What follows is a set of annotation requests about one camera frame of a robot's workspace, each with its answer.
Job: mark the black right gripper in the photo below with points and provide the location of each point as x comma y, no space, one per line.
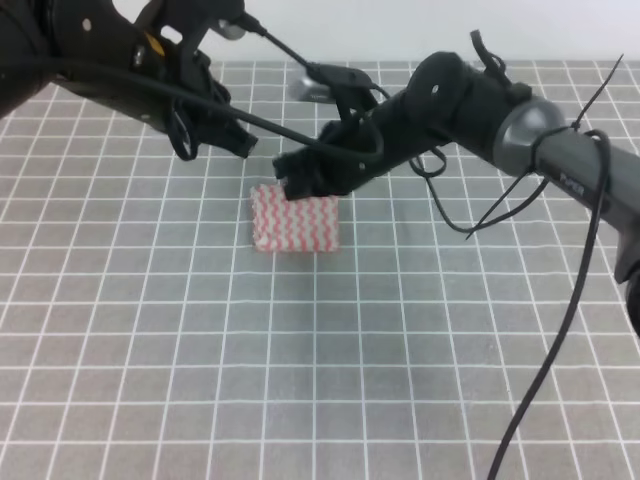
446,101

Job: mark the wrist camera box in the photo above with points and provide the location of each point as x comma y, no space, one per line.
349,89
192,19

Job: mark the grey checked tablecloth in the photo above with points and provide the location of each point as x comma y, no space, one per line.
144,337

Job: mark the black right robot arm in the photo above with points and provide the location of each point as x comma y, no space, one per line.
503,123

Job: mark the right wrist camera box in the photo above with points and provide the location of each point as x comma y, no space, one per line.
349,89

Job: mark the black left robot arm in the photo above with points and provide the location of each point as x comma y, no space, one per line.
28,66

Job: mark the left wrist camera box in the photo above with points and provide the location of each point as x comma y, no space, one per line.
192,19

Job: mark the pink white wavy towel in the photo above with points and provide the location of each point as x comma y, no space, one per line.
282,226

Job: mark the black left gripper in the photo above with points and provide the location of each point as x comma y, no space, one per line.
94,31

